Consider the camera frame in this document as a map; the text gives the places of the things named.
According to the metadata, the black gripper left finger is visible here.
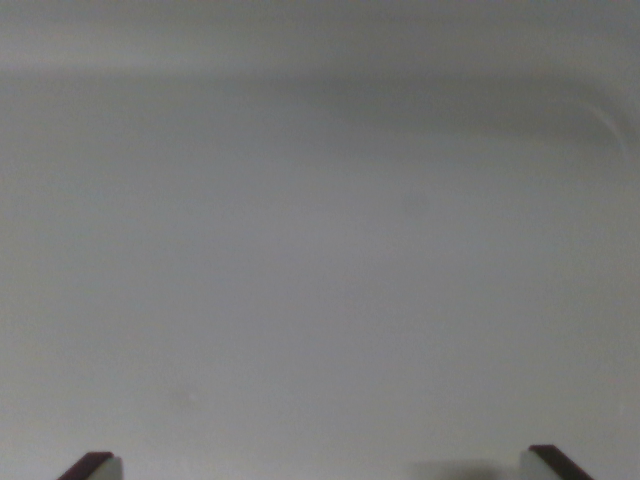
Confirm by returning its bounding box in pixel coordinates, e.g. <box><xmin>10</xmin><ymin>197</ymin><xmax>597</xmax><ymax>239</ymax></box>
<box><xmin>56</xmin><ymin>451</ymin><xmax>124</xmax><ymax>480</ymax></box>

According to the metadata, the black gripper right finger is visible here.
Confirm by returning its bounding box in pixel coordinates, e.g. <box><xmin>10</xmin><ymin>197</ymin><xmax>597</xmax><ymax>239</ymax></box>
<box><xmin>518</xmin><ymin>444</ymin><xmax>596</xmax><ymax>480</ymax></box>

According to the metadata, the grey plastic bin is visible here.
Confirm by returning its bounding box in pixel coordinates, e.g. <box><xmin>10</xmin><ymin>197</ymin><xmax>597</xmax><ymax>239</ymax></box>
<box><xmin>0</xmin><ymin>0</ymin><xmax>640</xmax><ymax>480</ymax></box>

